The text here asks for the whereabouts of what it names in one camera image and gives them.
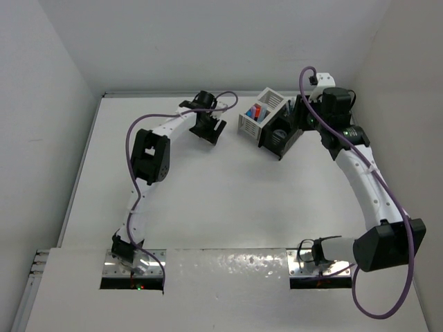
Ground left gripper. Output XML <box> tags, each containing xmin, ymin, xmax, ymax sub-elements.
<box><xmin>191</xmin><ymin>112</ymin><xmax>226</xmax><ymax>145</ymax></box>

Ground orange cap black highlighter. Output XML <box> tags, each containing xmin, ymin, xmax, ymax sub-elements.
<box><xmin>255</xmin><ymin>104</ymin><xmax>261</xmax><ymax>121</ymax></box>

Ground round translucent tape dispenser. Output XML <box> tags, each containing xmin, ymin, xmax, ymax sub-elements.
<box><xmin>272</xmin><ymin>129</ymin><xmax>287</xmax><ymax>145</ymax></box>

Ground light blue highlighter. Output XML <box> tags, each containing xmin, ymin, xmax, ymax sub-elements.
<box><xmin>257</xmin><ymin>106</ymin><xmax>267</xmax><ymax>122</ymax></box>

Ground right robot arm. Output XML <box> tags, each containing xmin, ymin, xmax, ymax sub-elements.
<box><xmin>294</xmin><ymin>87</ymin><xmax>426</xmax><ymax>272</ymax></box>

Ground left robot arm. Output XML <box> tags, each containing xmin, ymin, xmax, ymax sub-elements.
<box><xmin>111</xmin><ymin>91</ymin><xmax>238</xmax><ymax>273</ymax></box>

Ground black slotted container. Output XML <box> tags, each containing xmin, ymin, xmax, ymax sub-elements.
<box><xmin>258</xmin><ymin>103</ymin><xmax>302</xmax><ymax>160</ymax></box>

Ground white slotted container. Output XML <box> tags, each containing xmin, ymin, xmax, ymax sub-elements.
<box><xmin>237</xmin><ymin>87</ymin><xmax>287</xmax><ymax>142</ymax></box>

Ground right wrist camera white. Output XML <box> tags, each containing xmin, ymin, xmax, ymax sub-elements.
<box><xmin>308</xmin><ymin>73</ymin><xmax>336</xmax><ymax>102</ymax></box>

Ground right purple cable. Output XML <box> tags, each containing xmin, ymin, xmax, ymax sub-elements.
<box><xmin>298</xmin><ymin>66</ymin><xmax>416</xmax><ymax>320</ymax></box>

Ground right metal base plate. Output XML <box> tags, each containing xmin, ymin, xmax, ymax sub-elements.
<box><xmin>287</xmin><ymin>247</ymin><xmax>351</xmax><ymax>279</ymax></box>

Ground metal base plate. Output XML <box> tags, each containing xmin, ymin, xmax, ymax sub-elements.
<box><xmin>287</xmin><ymin>247</ymin><xmax>351</xmax><ymax>279</ymax></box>
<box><xmin>102</xmin><ymin>250</ymin><xmax>166</xmax><ymax>279</ymax></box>

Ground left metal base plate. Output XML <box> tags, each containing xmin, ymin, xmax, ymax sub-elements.
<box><xmin>102</xmin><ymin>250</ymin><xmax>166</xmax><ymax>279</ymax></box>

